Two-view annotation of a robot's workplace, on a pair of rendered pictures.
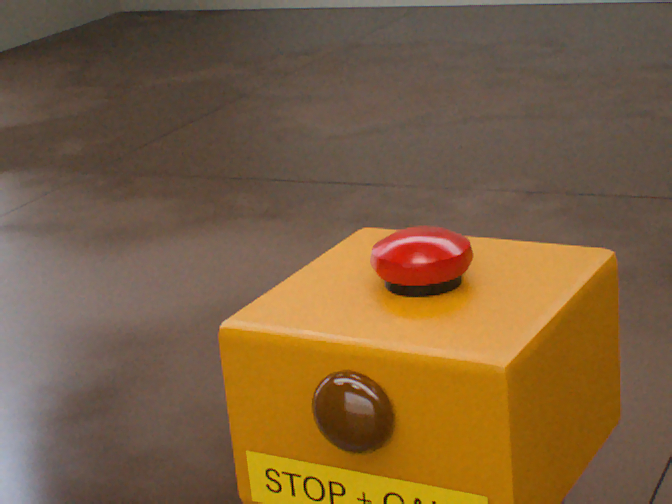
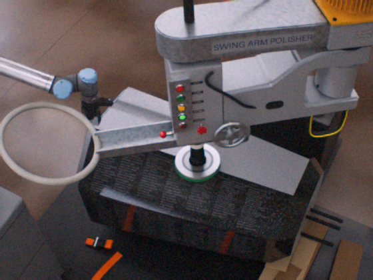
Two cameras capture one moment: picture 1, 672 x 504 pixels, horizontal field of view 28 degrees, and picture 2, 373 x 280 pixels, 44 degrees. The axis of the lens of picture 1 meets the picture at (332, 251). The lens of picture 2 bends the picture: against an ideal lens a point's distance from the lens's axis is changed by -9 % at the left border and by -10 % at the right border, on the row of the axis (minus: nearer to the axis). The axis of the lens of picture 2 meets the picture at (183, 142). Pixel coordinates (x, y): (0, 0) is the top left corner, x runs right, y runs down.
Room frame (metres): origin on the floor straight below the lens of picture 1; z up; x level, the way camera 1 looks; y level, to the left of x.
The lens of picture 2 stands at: (-1.55, -2.00, 2.78)
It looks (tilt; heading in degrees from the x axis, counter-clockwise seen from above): 49 degrees down; 3
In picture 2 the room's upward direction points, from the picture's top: 5 degrees counter-clockwise
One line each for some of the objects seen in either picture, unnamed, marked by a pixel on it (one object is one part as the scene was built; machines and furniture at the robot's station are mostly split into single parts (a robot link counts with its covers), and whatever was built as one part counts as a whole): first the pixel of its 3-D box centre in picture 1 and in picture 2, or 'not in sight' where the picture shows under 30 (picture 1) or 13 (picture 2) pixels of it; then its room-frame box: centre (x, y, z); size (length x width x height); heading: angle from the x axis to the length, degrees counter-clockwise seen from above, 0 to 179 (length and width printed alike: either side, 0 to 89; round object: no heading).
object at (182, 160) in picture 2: not in sight; (197, 161); (-0.05, -1.98, 0.92); 0.21 x 0.21 x 0.01
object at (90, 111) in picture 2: not in sight; (90, 107); (0.23, -1.45, 1.04); 0.09 x 0.08 x 0.12; 123
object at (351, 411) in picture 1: (352, 412); not in sight; (0.43, 0.00, 1.05); 0.03 x 0.02 x 0.03; 59
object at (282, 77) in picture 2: not in sight; (283, 85); (0.00, -2.37, 1.35); 0.74 x 0.23 x 0.49; 99
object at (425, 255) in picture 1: (421, 258); not in sight; (0.48, -0.03, 1.09); 0.04 x 0.04 x 0.02
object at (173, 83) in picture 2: not in sight; (180, 105); (-0.17, -1.93, 1.41); 0.08 x 0.03 x 0.28; 99
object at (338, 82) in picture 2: not in sight; (336, 69); (0.06, -2.63, 1.39); 0.19 x 0.19 x 0.20
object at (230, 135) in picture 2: not in sight; (228, 129); (-0.15, -2.12, 1.24); 0.15 x 0.10 x 0.15; 99
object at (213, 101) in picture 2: not in sight; (212, 89); (-0.04, -2.06, 1.36); 0.36 x 0.22 x 0.45; 99
